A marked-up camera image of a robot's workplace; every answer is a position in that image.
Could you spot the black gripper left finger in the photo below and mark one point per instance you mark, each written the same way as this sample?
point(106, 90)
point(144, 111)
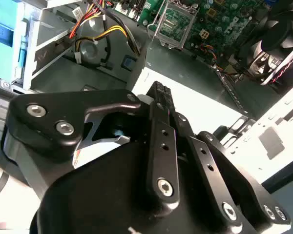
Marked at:
point(63, 109)

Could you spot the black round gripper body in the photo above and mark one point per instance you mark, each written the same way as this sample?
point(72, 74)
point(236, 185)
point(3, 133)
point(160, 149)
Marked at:
point(100, 195)

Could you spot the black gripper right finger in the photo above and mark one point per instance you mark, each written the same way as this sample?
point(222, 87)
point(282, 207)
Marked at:
point(200, 151)

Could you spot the metal socket cover frame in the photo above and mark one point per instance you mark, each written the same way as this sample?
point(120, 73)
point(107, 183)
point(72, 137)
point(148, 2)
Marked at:
point(189, 26)

